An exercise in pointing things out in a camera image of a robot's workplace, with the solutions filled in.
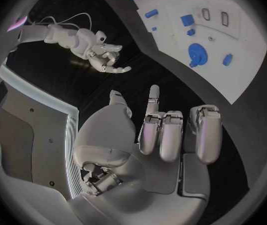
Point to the small blue block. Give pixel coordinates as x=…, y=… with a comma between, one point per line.
x=227, y=60

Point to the glowing light bar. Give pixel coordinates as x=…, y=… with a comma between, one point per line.
x=16, y=25

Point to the blue square block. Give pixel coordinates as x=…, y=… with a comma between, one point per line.
x=187, y=20

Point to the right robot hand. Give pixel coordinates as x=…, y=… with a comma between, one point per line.
x=100, y=61

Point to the blue plug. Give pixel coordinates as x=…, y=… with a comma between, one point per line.
x=190, y=32

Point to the small blue peg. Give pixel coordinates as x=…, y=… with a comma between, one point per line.
x=154, y=29

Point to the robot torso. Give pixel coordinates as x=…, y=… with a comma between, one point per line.
x=42, y=135

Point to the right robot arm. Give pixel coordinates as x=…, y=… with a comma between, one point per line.
x=60, y=36

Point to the white task board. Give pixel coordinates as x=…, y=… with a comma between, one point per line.
x=218, y=69

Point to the blue short cylinder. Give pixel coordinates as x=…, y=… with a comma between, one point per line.
x=151, y=13

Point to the blue gear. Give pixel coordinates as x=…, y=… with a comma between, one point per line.
x=198, y=53

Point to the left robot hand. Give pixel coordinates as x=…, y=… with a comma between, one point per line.
x=128, y=172

